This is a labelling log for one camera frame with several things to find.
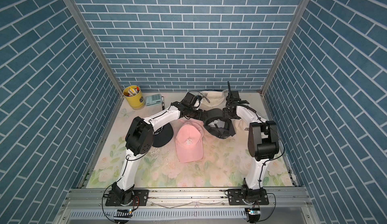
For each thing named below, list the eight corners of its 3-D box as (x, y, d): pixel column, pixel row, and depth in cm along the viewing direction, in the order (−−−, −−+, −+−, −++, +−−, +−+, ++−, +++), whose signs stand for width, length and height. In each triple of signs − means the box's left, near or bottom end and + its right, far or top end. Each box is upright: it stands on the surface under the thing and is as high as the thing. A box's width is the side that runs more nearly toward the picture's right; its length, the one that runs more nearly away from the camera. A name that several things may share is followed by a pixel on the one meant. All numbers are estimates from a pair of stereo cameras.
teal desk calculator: (146, 106, 114) (145, 104, 112) (146, 98, 120) (145, 96, 117) (162, 103, 116) (161, 101, 114) (161, 95, 122) (160, 93, 119)
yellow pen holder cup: (127, 110, 111) (120, 97, 100) (132, 98, 118) (126, 85, 108) (143, 110, 111) (137, 97, 100) (147, 98, 118) (142, 85, 108)
